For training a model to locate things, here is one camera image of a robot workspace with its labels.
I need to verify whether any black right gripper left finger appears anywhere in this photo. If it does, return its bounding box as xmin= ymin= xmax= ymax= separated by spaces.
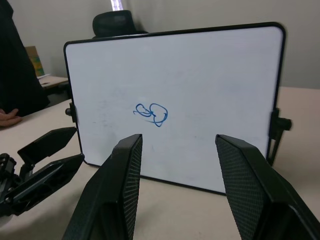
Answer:
xmin=61 ymin=133 xmax=144 ymax=240

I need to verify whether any black mesh office chair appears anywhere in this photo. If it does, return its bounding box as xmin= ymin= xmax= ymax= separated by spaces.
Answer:
xmin=91 ymin=9 xmax=150 ymax=40

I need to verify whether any black-framed whiteboard on stand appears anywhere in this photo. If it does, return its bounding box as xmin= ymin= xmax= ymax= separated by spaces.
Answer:
xmin=63 ymin=21 xmax=292 ymax=197

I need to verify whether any person in black clothing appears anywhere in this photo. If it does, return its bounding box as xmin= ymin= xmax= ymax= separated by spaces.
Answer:
xmin=0 ymin=0 xmax=50 ymax=118

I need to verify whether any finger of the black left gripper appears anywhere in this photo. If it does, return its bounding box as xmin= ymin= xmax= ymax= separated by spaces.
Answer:
xmin=6 ymin=153 xmax=86 ymax=216
xmin=17 ymin=126 xmax=77 ymax=168

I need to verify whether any brown cardboard box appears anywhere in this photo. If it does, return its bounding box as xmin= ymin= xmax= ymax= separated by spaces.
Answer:
xmin=24 ymin=45 xmax=45 ymax=76

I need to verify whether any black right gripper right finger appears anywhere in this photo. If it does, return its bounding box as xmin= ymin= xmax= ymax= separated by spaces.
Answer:
xmin=215 ymin=133 xmax=320 ymax=240

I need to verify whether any light wooden desk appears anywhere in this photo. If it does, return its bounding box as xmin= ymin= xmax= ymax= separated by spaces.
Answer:
xmin=36 ymin=73 xmax=72 ymax=101

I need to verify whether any person's bare hand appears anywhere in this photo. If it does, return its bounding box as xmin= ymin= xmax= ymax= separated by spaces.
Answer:
xmin=0 ymin=108 xmax=24 ymax=127

